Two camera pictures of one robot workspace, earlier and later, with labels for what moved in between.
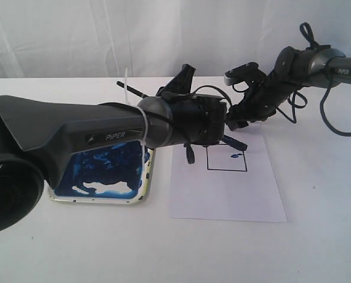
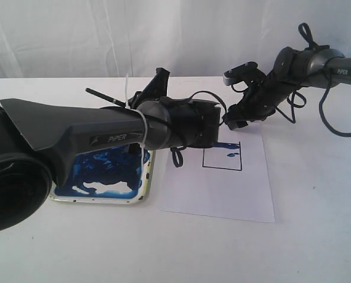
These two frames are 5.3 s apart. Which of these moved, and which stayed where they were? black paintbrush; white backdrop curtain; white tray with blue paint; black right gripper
Moved: black paintbrush
Stayed: white backdrop curtain; black right gripper; white tray with blue paint
